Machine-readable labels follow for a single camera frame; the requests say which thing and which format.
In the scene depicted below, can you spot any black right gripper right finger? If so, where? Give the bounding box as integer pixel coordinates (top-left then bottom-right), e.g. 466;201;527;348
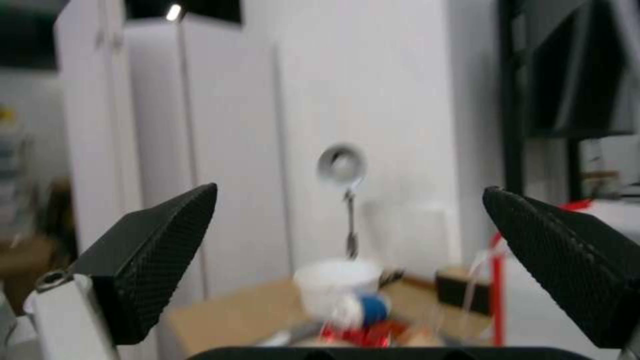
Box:
481;185;640;360

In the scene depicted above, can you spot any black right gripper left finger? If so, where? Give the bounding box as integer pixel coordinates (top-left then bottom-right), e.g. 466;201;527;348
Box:
23;182;219;360

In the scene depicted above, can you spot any small black wooden-topped box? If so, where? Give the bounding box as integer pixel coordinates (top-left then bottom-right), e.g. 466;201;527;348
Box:
435;266;496;317

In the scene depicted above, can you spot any white cabinet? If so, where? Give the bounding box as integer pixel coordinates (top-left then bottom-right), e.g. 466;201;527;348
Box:
53;0;292;301

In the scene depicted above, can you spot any white paper cup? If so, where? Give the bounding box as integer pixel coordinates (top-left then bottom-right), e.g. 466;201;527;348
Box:
292;260;383;328

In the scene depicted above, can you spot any blue and white can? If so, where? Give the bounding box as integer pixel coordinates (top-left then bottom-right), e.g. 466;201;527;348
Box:
341;293;392;329

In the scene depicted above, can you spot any round-headed grey desk lamp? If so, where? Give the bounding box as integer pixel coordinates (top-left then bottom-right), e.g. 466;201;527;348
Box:
316;142;369;261

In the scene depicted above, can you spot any red snack packet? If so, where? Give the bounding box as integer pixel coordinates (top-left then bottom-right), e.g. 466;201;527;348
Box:
319;323;396;348

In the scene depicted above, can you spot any red metal frame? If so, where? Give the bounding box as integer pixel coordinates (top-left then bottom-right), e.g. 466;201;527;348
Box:
489;200;592;348

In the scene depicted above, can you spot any black shelving frame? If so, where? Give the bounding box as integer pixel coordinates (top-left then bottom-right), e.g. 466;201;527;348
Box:
497;0;640;211

